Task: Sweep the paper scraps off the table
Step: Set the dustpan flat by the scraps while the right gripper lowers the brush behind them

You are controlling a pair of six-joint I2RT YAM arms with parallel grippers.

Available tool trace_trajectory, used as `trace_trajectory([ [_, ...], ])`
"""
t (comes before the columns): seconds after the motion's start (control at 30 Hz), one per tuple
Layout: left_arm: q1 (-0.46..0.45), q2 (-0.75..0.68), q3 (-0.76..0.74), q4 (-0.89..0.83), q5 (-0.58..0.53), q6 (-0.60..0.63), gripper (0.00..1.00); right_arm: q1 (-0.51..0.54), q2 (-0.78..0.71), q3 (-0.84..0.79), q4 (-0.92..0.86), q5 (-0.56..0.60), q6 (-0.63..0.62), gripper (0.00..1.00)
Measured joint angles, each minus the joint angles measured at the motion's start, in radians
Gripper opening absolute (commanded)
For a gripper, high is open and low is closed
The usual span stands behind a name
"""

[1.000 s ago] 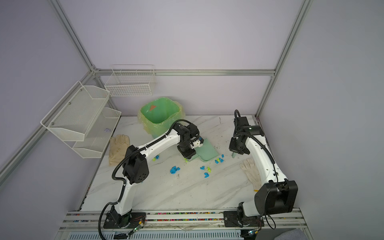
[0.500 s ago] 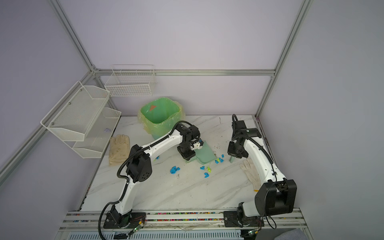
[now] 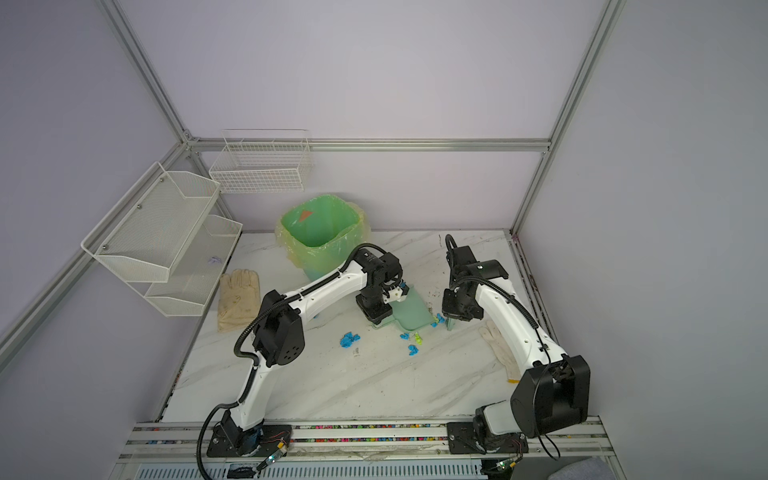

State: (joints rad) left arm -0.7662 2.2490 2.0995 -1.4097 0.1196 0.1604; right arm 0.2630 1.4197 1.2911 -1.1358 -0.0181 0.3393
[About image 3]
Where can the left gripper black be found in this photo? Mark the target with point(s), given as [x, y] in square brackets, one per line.
[377, 316]

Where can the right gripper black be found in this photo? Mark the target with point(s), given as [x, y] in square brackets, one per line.
[447, 308]

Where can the green plastic dustpan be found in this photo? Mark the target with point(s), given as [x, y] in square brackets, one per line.
[409, 314]

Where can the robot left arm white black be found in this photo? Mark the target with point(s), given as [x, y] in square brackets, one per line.
[275, 338]

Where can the robot right arm white black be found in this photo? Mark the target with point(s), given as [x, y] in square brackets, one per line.
[554, 389]

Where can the paper scraps cluster near brush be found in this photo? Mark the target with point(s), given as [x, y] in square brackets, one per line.
[439, 319]

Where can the paper scraps cluster centre right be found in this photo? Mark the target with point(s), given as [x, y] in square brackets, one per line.
[414, 342]

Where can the blue paper scrap centre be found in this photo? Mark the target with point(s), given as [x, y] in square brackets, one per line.
[349, 339]

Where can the white knit glove right side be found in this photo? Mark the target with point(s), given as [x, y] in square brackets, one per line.
[502, 352]

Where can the green trash bin with bag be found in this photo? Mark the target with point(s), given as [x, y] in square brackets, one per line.
[320, 233]

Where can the beige glove left side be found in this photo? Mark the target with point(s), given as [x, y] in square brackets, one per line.
[239, 300]

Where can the white mesh two-tier shelf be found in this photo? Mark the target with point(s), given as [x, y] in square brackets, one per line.
[165, 242]

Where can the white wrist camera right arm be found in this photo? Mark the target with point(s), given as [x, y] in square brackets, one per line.
[396, 293]

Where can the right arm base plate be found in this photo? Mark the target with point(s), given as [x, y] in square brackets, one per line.
[472, 438]

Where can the white slotted cable duct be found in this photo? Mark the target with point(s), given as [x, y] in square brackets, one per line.
[408, 469]

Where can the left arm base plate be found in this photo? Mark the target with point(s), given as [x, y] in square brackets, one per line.
[259, 442]

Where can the white wire basket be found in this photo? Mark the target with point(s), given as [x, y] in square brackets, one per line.
[263, 161]

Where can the aluminium front rail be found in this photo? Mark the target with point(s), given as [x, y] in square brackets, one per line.
[403, 439]

